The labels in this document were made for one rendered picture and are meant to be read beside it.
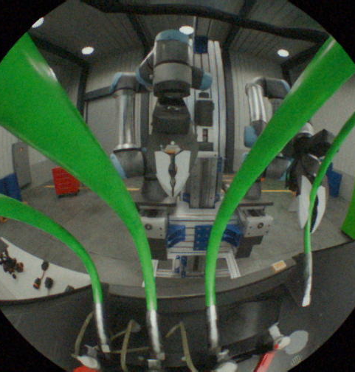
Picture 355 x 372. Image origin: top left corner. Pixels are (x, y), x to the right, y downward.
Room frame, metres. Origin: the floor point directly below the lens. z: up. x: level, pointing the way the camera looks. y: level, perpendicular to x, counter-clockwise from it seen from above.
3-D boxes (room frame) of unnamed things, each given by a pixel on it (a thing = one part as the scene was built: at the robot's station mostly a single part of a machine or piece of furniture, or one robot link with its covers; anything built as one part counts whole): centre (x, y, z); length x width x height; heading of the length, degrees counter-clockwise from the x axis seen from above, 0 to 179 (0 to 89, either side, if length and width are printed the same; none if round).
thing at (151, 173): (0.71, 0.12, 1.20); 0.13 x 0.12 x 0.14; 121
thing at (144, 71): (0.38, 0.05, 1.51); 0.11 x 0.11 x 0.08; 31
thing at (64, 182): (3.14, 3.09, 0.43); 0.70 x 0.46 x 0.86; 112
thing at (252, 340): (-0.03, -0.02, 0.91); 0.34 x 0.10 x 0.15; 95
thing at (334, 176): (3.23, -6.00, 0.61); 1.26 x 0.48 x 1.22; 177
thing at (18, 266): (0.07, 0.61, 1.01); 0.23 x 0.11 x 0.06; 95
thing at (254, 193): (0.68, -0.38, 1.09); 0.15 x 0.15 x 0.10
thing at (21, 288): (0.07, 0.57, 0.97); 0.70 x 0.22 x 0.03; 95
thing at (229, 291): (0.22, -0.12, 0.87); 0.62 x 0.04 x 0.16; 95
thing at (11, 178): (1.58, 4.75, 0.51); 1.20 x 0.85 x 1.02; 175
